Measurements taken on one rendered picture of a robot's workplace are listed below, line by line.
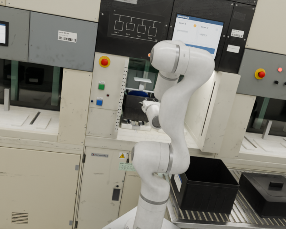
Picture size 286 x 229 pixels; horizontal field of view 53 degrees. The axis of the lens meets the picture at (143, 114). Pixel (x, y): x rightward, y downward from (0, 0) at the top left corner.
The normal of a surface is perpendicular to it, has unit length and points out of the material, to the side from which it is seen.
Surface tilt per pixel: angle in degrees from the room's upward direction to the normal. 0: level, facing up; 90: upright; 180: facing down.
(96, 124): 90
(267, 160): 90
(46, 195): 90
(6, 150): 90
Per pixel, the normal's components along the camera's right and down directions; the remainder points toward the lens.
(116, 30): 0.11, 0.34
